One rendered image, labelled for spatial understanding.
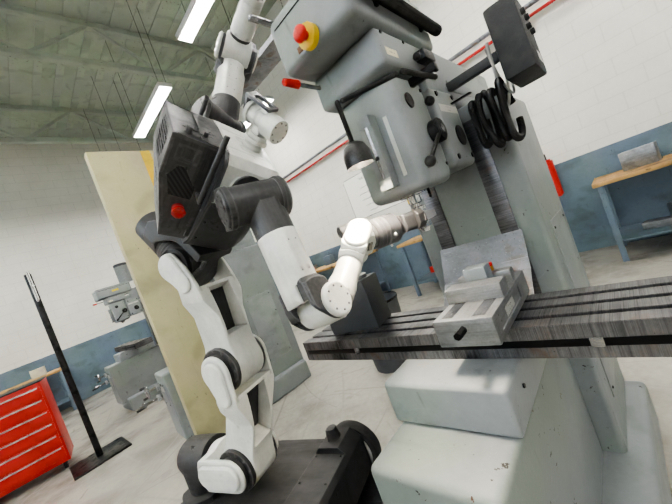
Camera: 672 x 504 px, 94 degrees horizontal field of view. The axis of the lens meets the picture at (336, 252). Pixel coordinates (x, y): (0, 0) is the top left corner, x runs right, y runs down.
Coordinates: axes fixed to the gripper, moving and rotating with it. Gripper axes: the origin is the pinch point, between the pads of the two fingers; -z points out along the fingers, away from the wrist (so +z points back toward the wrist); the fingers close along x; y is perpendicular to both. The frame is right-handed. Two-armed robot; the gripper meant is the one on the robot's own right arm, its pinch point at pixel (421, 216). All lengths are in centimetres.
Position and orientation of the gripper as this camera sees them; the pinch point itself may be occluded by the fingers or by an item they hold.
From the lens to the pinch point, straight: 100.6
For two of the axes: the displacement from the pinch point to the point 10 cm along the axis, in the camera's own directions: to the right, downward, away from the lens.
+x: -3.5, 1.1, 9.3
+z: -8.7, 3.3, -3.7
